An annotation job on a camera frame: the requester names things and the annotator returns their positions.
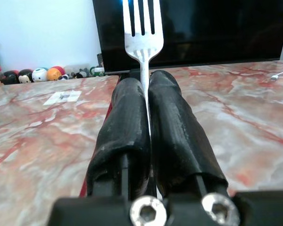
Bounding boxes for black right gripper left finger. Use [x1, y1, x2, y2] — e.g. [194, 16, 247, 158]
[86, 78, 152, 198]

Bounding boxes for orange round plush ball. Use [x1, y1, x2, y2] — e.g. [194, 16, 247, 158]
[46, 66, 66, 81]

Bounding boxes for black flat screen television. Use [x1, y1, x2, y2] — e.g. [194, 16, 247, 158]
[92, 0, 283, 76]

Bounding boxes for white paper sheet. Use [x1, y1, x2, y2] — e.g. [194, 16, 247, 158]
[42, 90, 82, 106]

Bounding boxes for silver metal fork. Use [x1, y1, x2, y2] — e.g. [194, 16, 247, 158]
[122, 0, 165, 196]

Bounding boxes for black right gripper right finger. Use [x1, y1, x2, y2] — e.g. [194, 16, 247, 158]
[148, 70, 228, 198]

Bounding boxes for green white mug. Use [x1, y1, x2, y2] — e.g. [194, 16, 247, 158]
[89, 66, 105, 77]

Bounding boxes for black red plush ball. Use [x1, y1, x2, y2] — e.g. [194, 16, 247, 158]
[0, 70, 20, 85]

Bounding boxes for white charging cable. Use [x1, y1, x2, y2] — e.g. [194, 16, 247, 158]
[270, 70, 283, 82]

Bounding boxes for white round plush ball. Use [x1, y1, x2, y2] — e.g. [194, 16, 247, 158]
[32, 67, 49, 82]

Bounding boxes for black mouse plush ball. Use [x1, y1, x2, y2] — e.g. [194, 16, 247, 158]
[17, 68, 34, 84]

